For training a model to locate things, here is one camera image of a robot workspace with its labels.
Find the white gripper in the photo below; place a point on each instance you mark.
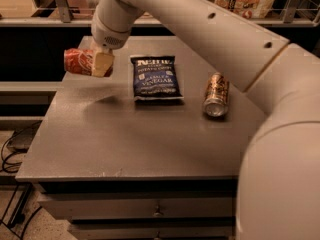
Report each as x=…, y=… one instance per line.
x=107, y=34

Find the red coke can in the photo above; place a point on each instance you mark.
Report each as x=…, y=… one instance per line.
x=79, y=61

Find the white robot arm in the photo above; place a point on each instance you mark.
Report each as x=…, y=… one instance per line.
x=278, y=194

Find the gold brown soda can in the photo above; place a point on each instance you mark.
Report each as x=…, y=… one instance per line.
x=216, y=96

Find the blue vinegar chips bag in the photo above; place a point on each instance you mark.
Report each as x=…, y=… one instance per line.
x=154, y=78

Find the upper drawer knob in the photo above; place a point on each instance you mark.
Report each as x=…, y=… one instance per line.
x=157, y=212

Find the grey metal shelf rail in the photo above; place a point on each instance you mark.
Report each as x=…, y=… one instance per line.
x=282, y=13

